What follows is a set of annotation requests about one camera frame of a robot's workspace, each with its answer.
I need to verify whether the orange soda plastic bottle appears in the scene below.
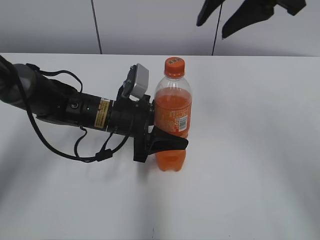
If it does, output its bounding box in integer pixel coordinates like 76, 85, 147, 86
154, 71, 193, 173

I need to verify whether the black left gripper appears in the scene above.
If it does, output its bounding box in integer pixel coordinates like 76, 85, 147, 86
107, 94, 189, 163

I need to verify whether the orange bottle cap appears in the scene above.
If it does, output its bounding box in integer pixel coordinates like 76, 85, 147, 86
164, 56, 185, 79

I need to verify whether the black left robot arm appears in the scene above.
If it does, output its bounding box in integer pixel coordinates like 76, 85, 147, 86
0, 58, 189, 163

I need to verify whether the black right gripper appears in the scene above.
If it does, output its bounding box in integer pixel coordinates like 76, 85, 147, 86
222, 0, 306, 39

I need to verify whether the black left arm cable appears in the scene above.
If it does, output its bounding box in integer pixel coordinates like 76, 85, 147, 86
0, 55, 131, 164

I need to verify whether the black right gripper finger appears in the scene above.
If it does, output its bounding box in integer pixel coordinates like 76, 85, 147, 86
196, 0, 224, 27

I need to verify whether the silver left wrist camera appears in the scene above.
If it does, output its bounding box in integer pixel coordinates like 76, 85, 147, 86
121, 63, 149, 99

